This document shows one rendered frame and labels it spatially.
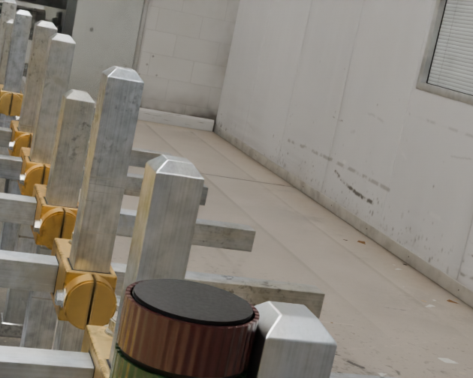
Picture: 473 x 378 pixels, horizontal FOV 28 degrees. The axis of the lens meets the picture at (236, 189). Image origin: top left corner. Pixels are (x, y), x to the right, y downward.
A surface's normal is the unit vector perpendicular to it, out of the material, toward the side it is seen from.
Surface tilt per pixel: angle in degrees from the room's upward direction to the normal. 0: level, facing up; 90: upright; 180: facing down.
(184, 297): 0
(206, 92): 90
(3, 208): 90
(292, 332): 45
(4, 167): 90
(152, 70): 90
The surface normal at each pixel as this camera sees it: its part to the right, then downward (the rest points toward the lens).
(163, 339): -0.33, 0.11
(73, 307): 0.29, 0.23
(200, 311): 0.20, -0.96
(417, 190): -0.94, -0.14
